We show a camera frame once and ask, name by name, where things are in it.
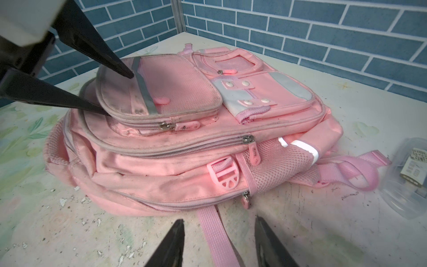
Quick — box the pink student backpack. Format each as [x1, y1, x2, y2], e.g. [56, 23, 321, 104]
[43, 44, 390, 267]

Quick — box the clear plastic eraser case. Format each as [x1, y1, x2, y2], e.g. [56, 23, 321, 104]
[379, 138, 427, 219]

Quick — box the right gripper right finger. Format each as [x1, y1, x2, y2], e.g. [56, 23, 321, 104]
[255, 216, 299, 267]

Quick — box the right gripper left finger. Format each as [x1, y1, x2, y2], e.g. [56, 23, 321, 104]
[145, 219, 185, 267]

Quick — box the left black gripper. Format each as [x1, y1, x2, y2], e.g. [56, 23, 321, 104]
[1, 1, 134, 115]

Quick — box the left corner aluminium post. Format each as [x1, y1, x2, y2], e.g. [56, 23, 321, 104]
[171, 0, 186, 34]

